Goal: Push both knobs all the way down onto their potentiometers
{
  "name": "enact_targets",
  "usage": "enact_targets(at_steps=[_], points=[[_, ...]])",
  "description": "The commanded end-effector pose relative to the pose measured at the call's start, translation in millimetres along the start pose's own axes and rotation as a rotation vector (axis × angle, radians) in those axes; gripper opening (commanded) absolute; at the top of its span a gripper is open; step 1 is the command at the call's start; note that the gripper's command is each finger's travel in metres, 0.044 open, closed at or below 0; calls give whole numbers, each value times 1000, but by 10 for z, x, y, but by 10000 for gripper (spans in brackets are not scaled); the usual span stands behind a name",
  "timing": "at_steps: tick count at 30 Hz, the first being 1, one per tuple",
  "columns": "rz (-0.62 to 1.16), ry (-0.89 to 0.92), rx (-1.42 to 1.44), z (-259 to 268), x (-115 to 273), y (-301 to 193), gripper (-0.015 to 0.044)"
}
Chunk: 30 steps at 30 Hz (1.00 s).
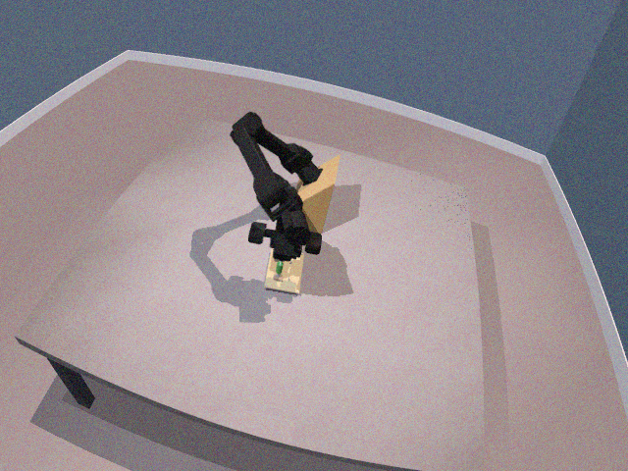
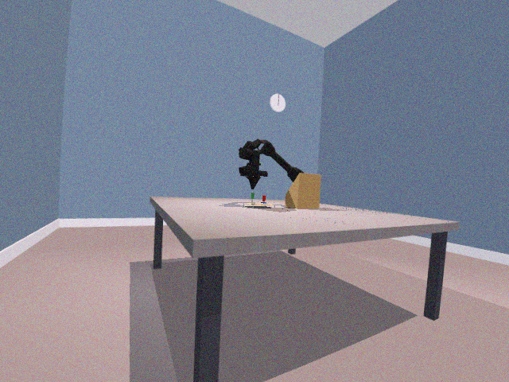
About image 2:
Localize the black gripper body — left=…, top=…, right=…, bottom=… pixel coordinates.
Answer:
left=240, top=161, right=268, bottom=177

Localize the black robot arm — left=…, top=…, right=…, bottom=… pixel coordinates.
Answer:
left=239, top=139, right=304, bottom=182

